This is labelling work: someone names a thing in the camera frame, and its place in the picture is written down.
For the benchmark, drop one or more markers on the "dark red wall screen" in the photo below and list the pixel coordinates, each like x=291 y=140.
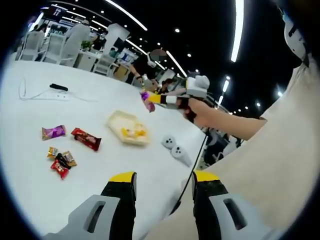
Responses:
x=58 y=11

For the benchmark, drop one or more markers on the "cardboard box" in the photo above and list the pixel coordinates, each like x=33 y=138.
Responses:
x=122 y=72

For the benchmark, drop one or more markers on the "white handheld controller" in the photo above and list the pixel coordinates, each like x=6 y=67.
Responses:
x=168 y=141
x=178 y=151

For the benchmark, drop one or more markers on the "yellow clear snack food packet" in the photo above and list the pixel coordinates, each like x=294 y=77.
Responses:
x=140 y=126
x=140 y=133
x=124 y=130

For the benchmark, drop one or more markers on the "small red snack food packet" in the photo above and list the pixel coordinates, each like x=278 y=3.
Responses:
x=60 y=169

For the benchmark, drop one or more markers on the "black oblong device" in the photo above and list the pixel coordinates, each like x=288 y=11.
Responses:
x=58 y=87

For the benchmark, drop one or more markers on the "black snack food packet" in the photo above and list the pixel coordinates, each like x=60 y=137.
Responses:
x=61 y=158

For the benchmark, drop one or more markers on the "long red snack food packet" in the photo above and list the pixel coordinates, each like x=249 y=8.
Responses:
x=86 y=138

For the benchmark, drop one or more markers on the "purple snack food packet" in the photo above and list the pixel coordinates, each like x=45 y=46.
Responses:
x=53 y=132
x=150 y=106

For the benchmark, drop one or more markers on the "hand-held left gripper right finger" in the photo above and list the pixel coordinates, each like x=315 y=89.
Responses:
x=220 y=217

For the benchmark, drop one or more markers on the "white cabinet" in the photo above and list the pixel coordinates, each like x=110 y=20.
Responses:
x=86 y=60

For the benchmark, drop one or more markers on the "person's right hand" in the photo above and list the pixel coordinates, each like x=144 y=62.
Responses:
x=200 y=112

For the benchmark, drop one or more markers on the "ceiling light strip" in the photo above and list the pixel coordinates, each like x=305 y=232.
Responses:
x=127 y=14
x=238 y=30

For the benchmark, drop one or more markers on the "white worn device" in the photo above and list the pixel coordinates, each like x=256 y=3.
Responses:
x=295 y=37

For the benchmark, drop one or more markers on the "white office chair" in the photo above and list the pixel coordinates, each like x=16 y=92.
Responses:
x=31 y=46
x=105 y=65
x=56 y=48

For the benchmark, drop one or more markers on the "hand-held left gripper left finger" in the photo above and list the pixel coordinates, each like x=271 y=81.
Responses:
x=100 y=217

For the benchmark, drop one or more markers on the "green potted plant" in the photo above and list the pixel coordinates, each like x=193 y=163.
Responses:
x=86 y=44

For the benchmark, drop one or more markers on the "small orange snack food packet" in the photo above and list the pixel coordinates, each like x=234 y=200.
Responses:
x=52 y=152

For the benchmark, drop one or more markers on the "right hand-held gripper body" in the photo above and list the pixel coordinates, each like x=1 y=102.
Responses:
x=197 y=87

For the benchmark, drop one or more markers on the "beige hexagonal container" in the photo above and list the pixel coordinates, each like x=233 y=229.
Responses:
x=117 y=122

